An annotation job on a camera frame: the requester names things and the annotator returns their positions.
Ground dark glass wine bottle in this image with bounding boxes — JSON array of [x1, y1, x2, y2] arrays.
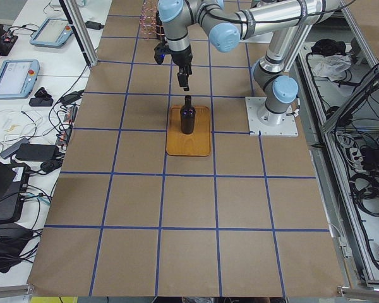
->
[[180, 95, 196, 134]]

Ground black power adapter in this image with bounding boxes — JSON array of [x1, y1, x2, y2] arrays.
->
[[15, 143, 59, 162]]

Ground teach pendant upper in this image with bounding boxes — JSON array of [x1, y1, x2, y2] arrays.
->
[[30, 18, 73, 48]]

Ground aluminium frame post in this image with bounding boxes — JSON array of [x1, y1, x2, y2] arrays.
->
[[59, 0, 98, 68]]

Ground copper wire bottle basket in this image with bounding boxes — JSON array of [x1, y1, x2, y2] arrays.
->
[[140, 0, 164, 41]]

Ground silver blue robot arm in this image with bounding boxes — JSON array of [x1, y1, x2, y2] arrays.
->
[[154, 0, 341, 126]]

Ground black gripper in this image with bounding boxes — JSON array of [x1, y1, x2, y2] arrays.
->
[[171, 47, 193, 92]]

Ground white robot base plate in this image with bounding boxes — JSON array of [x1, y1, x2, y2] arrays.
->
[[245, 97, 299, 137]]

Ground teach pendant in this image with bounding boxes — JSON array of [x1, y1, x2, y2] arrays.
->
[[0, 59, 40, 100], [30, 18, 73, 48]]

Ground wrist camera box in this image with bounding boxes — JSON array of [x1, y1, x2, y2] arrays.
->
[[154, 42, 171, 65]]

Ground wooden tray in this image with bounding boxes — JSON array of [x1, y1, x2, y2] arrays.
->
[[166, 105, 212, 157]]

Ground teach pendant lower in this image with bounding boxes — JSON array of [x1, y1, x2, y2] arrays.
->
[[0, 59, 40, 100]]

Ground black laptop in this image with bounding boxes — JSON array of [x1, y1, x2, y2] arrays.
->
[[0, 162, 30, 224]]

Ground white crumpled cloth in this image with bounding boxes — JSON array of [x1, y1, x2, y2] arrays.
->
[[312, 54, 352, 81]]

